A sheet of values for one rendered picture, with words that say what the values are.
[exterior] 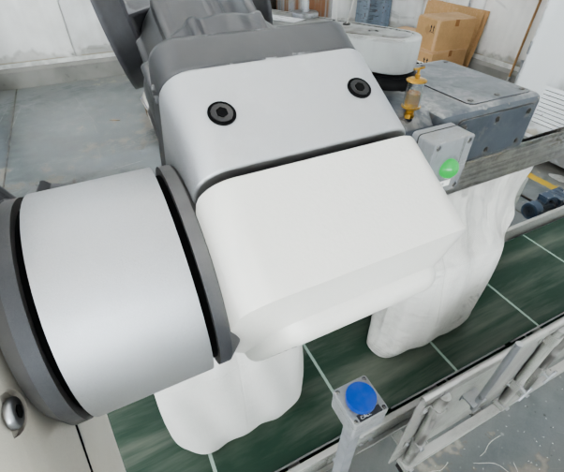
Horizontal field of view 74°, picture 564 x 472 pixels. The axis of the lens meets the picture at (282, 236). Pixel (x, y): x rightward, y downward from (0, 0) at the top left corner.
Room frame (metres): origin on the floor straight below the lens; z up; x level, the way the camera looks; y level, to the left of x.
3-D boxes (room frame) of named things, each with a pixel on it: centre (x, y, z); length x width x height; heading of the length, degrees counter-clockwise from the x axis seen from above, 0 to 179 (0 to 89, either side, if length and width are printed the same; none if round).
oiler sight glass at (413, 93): (0.55, -0.19, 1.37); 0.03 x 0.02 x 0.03; 116
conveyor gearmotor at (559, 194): (1.68, -1.49, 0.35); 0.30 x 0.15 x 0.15; 116
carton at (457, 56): (4.86, -1.85, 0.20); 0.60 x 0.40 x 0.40; 121
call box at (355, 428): (0.35, -0.15, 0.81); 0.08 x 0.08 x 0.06; 26
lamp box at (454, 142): (0.50, -0.23, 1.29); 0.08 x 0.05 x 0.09; 116
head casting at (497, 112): (0.68, -0.27, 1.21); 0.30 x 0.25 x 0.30; 116
